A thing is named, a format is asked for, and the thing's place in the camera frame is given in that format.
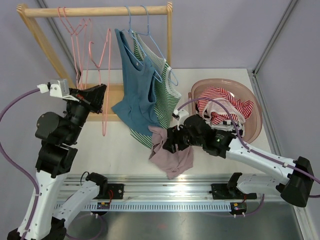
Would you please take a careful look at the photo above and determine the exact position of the pink wire hanger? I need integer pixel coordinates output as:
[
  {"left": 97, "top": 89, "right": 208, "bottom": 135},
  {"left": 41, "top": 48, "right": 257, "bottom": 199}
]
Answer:
[{"left": 57, "top": 7, "right": 80, "bottom": 89}]

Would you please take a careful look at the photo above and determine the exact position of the wooden clothes rack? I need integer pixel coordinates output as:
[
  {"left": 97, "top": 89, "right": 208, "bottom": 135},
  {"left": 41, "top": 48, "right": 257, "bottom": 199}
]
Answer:
[{"left": 16, "top": 1, "right": 173, "bottom": 122}]

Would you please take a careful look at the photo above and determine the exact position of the white slotted cable duct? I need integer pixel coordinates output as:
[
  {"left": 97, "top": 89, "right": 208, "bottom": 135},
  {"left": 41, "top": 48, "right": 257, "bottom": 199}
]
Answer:
[{"left": 53, "top": 202, "right": 233, "bottom": 212}]

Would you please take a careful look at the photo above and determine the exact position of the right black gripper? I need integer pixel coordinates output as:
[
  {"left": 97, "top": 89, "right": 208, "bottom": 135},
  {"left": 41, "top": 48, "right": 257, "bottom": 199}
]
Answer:
[{"left": 163, "top": 124, "right": 205, "bottom": 153}]

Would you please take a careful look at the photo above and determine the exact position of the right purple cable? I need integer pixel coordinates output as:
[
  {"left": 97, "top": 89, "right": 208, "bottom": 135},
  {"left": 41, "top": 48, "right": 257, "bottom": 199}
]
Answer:
[{"left": 178, "top": 98, "right": 320, "bottom": 198}]

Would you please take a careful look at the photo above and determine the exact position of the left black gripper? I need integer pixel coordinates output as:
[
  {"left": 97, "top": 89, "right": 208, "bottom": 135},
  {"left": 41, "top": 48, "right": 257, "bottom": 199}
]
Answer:
[{"left": 62, "top": 83, "right": 107, "bottom": 144}]

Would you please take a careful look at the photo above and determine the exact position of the red white striped tank top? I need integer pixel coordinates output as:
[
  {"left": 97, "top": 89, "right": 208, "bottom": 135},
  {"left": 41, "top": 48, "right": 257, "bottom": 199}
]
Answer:
[{"left": 196, "top": 86, "right": 254, "bottom": 121}]

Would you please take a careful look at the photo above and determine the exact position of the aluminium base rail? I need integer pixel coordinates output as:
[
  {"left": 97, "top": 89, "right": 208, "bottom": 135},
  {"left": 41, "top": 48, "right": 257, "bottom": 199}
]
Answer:
[{"left": 59, "top": 173, "right": 276, "bottom": 201}]

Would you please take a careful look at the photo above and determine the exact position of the aluminium frame post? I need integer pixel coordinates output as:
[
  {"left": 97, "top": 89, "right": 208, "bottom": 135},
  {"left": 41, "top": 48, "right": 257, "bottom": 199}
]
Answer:
[
  {"left": 37, "top": 0, "right": 81, "bottom": 73},
  {"left": 252, "top": 0, "right": 299, "bottom": 77}
]

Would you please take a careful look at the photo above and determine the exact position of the green white striped tank top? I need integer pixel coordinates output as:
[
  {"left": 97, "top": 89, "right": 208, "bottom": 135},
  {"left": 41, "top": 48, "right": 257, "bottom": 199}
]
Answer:
[{"left": 129, "top": 31, "right": 182, "bottom": 150}]

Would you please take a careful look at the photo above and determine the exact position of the blue hanger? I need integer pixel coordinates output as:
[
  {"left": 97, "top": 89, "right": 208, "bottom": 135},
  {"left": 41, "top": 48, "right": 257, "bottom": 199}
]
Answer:
[
  {"left": 139, "top": 5, "right": 179, "bottom": 87},
  {"left": 121, "top": 5, "right": 163, "bottom": 83}
]

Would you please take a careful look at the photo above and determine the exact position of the pink plastic basin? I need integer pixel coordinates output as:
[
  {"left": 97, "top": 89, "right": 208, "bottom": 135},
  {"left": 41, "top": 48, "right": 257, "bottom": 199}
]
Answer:
[{"left": 188, "top": 78, "right": 263, "bottom": 145}]

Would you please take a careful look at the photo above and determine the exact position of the right aluminium frame post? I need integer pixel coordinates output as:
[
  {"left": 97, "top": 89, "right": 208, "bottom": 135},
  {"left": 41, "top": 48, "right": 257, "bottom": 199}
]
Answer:
[{"left": 252, "top": 0, "right": 299, "bottom": 77}]

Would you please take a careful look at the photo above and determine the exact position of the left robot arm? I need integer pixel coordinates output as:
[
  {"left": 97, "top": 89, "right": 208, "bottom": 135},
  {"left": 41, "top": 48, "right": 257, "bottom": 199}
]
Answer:
[{"left": 0, "top": 83, "right": 108, "bottom": 240}]

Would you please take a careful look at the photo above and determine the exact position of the left aluminium frame post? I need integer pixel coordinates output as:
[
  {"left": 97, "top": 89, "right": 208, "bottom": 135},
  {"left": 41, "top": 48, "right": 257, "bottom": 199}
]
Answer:
[{"left": 37, "top": 0, "right": 81, "bottom": 73}]

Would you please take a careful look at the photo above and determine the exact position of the purple cable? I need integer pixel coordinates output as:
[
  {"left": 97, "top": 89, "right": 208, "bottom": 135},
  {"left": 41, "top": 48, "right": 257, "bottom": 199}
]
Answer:
[
  {"left": 178, "top": 98, "right": 320, "bottom": 198},
  {"left": 0, "top": 88, "right": 43, "bottom": 240}
]

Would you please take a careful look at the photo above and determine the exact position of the blue tank top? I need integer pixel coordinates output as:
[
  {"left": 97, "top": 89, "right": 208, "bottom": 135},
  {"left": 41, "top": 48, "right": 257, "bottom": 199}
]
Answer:
[{"left": 111, "top": 28, "right": 160, "bottom": 136}]

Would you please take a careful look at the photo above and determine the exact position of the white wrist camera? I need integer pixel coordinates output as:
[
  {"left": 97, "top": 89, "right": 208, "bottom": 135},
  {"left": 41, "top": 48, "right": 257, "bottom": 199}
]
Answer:
[
  {"left": 172, "top": 109, "right": 190, "bottom": 130},
  {"left": 37, "top": 79, "right": 71, "bottom": 100}
]

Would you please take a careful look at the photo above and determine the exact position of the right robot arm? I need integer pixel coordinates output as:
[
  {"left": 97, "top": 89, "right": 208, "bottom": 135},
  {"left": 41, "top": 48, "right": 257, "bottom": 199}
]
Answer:
[{"left": 162, "top": 115, "right": 315, "bottom": 208}]

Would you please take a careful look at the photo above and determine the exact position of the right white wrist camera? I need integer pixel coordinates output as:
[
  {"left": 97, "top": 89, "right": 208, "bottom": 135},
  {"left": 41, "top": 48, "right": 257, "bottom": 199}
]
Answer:
[{"left": 172, "top": 109, "right": 190, "bottom": 130}]

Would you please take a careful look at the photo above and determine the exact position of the black white striped tank top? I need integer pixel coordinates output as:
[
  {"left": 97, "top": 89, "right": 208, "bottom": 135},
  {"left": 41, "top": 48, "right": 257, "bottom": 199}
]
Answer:
[{"left": 195, "top": 102, "right": 246, "bottom": 137}]

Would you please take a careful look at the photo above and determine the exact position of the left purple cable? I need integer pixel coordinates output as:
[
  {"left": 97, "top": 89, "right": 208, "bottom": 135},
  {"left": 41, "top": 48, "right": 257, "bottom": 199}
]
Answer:
[{"left": 0, "top": 88, "right": 43, "bottom": 240}]

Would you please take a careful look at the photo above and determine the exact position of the blue hanger under green top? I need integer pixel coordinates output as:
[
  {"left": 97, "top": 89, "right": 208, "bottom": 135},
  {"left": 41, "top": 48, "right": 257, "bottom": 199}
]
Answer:
[{"left": 139, "top": 5, "right": 179, "bottom": 87}]

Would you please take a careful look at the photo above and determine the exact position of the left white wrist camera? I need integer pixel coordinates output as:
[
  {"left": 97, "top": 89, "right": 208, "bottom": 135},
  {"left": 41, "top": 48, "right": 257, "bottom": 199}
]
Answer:
[{"left": 37, "top": 79, "right": 71, "bottom": 100}]

